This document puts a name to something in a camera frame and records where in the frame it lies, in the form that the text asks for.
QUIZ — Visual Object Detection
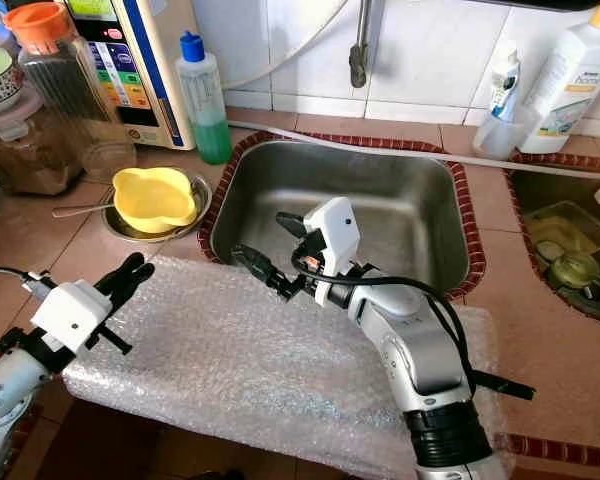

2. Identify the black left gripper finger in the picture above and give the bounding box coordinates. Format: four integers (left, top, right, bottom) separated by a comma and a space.
105, 252, 145, 291
120, 260, 157, 303

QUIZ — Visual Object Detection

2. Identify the steel plate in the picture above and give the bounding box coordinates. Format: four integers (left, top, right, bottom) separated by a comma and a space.
102, 175, 211, 244

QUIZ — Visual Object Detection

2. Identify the yellow plastic bowl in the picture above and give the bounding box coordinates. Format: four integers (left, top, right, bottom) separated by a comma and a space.
112, 167, 199, 235

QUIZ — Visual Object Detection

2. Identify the steel spoon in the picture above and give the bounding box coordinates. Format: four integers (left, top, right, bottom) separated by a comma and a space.
52, 203, 119, 219

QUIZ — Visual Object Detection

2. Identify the straight white pipe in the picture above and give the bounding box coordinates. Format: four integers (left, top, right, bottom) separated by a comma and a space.
228, 120, 600, 179

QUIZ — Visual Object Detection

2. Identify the clear bubble wrap sheet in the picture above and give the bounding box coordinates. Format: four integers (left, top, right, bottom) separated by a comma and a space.
62, 255, 506, 479

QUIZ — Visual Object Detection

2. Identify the green dish soap bottle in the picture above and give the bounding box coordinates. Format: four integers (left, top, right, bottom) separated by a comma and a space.
176, 32, 233, 166

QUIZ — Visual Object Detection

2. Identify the jar of brown powder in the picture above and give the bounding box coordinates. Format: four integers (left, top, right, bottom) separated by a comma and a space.
0, 90, 81, 196

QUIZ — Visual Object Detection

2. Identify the grey faucet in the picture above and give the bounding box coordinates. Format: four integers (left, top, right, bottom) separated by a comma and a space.
348, 0, 376, 89

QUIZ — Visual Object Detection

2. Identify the clear jar orange lid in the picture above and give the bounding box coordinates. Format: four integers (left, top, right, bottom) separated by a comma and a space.
5, 2, 136, 186

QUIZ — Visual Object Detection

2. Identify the beige water ionizer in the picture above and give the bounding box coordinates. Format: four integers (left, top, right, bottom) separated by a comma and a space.
65, 0, 191, 151

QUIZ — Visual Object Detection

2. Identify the clear plastic cup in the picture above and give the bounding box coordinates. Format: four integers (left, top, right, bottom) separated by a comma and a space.
473, 88, 541, 161

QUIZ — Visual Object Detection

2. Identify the clear plastic container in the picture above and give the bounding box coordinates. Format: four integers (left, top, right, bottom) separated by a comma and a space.
525, 200, 591, 263

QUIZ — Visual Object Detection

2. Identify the small white tube bottle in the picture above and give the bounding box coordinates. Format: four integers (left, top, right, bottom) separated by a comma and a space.
488, 40, 521, 121

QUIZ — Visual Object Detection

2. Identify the round glass jar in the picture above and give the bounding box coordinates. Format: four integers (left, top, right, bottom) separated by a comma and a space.
545, 250, 600, 293

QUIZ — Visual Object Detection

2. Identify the white detergent bottle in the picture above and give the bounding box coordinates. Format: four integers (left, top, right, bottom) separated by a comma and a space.
520, 2, 600, 154

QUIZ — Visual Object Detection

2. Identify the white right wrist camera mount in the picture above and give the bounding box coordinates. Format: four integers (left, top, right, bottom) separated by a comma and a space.
302, 197, 361, 306

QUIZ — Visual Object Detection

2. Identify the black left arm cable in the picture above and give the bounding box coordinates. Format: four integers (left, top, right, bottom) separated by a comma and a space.
0, 266, 56, 301

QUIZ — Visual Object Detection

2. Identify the curved white hose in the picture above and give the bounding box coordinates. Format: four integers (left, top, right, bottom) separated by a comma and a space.
220, 0, 356, 91

